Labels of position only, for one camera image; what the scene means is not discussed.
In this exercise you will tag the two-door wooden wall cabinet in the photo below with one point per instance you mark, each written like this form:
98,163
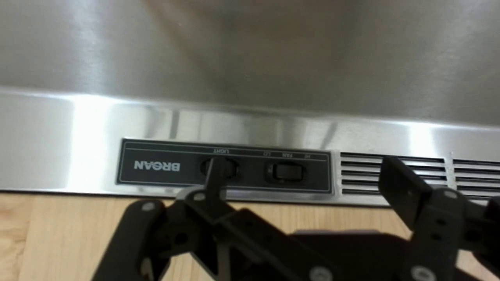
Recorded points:
51,239

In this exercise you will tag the black rocker switch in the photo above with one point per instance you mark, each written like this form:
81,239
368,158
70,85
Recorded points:
231,169
284,172

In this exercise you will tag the black hood control panel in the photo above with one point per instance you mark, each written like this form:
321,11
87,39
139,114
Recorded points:
156,166

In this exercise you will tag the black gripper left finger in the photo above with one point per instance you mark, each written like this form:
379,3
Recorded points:
207,239

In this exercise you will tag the stainless steel range hood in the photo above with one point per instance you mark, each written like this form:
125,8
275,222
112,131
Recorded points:
250,63

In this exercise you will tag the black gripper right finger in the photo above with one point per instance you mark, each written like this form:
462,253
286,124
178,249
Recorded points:
446,235

